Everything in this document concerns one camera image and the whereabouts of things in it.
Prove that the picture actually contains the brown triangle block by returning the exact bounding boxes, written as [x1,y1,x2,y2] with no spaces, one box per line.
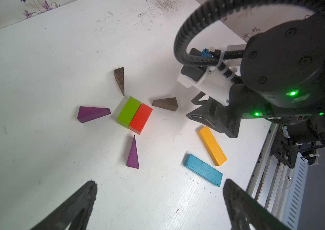
[152,97,179,112]
[114,67,125,96]

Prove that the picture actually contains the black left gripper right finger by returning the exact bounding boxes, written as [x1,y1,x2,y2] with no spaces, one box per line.
[223,179,289,230]

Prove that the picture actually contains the green rectangular block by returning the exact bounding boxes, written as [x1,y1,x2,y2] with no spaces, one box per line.
[117,97,141,129]

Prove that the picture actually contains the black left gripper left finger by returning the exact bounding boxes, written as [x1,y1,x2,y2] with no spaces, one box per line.
[33,180,97,230]

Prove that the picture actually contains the yellow long block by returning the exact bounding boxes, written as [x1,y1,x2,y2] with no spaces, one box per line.
[198,127,227,166]

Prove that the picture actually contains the teal long block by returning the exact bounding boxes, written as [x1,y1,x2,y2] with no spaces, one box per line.
[184,154,223,187]

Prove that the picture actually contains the purple triangle block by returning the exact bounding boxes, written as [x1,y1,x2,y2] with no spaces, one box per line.
[126,136,140,169]
[77,106,111,123]

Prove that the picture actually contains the red rectangular block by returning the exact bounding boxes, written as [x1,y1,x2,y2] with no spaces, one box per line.
[129,103,153,135]

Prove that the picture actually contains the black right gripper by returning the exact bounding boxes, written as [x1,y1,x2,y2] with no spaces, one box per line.
[186,92,241,138]

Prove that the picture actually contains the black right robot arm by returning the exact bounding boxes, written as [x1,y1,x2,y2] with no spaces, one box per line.
[174,1,325,145]

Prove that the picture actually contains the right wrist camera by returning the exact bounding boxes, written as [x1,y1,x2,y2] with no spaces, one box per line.
[177,67,233,106]

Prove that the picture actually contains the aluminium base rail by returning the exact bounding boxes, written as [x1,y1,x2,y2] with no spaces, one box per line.
[246,124,309,230]

